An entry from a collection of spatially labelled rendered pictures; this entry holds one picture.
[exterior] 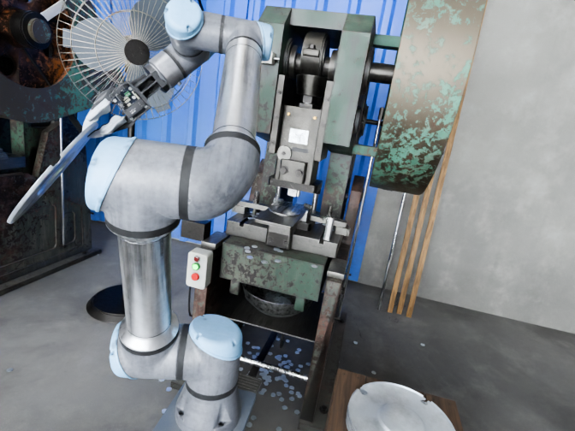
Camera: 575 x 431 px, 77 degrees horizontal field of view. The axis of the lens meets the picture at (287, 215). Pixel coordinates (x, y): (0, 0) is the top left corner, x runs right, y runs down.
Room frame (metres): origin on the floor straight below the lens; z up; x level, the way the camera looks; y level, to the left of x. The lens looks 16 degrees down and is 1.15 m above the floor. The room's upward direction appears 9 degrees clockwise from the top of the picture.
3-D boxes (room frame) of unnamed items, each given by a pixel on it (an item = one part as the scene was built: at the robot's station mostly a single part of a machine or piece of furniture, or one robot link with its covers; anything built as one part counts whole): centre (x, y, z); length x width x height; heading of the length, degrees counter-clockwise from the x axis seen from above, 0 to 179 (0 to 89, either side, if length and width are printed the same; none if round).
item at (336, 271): (1.56, -0.30, 0.45); 0.92 x 0.12 x 0.90; 168
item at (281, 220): (1.31, 0.02, 0.72); 0.25 x 0.14 x 0.14; 168
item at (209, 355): (0.69, 0.12, 0.62); 0.13 x 0.12 x 0.14; 99
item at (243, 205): (1.51, 0.15, 0.76); 0.17 x 0.06 x 0.10; 78
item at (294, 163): (1.44, -0.01, 1.04); 0.17 x 0.15 x 0.30; 168
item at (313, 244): (1.48, -0.01, 0.68); 0.45 x 0.30 x 0.06; 78
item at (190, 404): (0.69, 0.11, 0.50); 0.15 x 0.15 x 0.10
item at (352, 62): (1.62, -0.04, 0.83); 0.79 x 0.43 x 1.34; 168
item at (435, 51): (1.52, -0.36, 1.33); 1.03 x 0.28 x 0.82; 168
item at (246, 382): (1.35, 0.01, 0.14); 0.59 x 0.10 x 0.05; 168
